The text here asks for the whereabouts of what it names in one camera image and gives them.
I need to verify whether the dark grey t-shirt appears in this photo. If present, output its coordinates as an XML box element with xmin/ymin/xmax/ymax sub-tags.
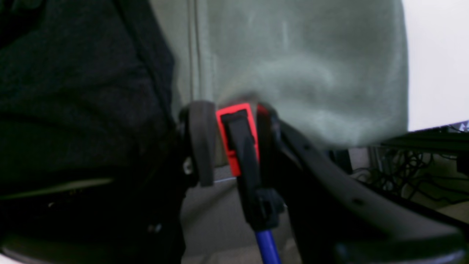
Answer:
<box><xmin>0</xmin><ymin>0</ymin><xmax>174</xmax><ymax>193</ymax></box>

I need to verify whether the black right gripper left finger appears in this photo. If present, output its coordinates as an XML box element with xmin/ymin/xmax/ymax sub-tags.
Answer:
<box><xmin>178</xmin><ymin>101</ymin><xmax>217</xmax><ymax>187</ymax></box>

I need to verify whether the red black clamp left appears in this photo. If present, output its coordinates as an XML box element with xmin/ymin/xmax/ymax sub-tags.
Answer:
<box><xmin>216</xmin><ymin>103</ymin><xmax>285</xmax><ymax>264</ymax></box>

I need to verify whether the light green table cloth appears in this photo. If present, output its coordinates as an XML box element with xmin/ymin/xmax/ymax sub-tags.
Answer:
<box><xmin>150</xmin><ymin>0</ymin><xmax>409</xmax><ymax>149</ymax></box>

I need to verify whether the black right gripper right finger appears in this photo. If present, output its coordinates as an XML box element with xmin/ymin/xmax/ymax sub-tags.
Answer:
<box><xmin>256</xmin><ymin>104</ymin><xmax>468</xmax><ymax>264</ymax></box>

